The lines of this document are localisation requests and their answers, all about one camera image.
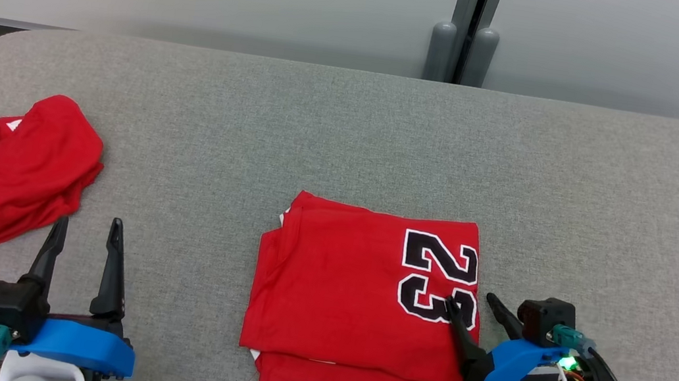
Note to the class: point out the red shorts white waistband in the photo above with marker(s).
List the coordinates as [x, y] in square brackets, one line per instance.
[16, 172]

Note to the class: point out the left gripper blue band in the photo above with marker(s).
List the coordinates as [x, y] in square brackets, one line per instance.
[78, 346]

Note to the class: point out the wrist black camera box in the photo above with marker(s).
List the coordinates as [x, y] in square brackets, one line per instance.
[547, 319]
[7, 307]

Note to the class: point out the red jersey number 23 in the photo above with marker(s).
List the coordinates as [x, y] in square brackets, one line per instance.
[339, 283]

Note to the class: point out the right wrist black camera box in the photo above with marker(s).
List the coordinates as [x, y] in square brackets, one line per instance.
[547, 319]

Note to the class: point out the grey partition post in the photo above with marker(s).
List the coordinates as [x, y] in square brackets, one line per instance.
[463, 42]

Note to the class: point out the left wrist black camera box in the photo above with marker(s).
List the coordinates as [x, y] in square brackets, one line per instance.
[7, 307]

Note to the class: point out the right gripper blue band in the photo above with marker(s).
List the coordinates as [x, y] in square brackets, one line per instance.
[506, 373]

